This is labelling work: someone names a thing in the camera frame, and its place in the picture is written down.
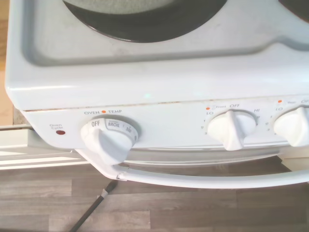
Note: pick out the white electric stove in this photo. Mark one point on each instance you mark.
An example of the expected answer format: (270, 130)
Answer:
(144, 79)

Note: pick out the white oven temperature knob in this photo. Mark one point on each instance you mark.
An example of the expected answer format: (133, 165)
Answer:
(108, 145)

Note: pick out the white oven door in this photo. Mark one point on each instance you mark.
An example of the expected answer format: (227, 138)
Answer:
(193, 157)

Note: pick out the white burner knob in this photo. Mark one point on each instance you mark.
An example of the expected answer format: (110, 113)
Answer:
(294, 128)
(231, 130)

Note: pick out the red oven cycle light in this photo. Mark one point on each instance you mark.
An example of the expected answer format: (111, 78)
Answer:
(60, 132)

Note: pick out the black tripod leg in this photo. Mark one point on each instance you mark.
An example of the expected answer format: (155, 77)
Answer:
(96, 203)

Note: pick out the white drawer cabinet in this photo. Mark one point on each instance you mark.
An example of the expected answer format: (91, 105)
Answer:
(14, 137)

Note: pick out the white door cabinet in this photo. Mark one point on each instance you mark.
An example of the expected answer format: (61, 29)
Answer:
(299, 158)

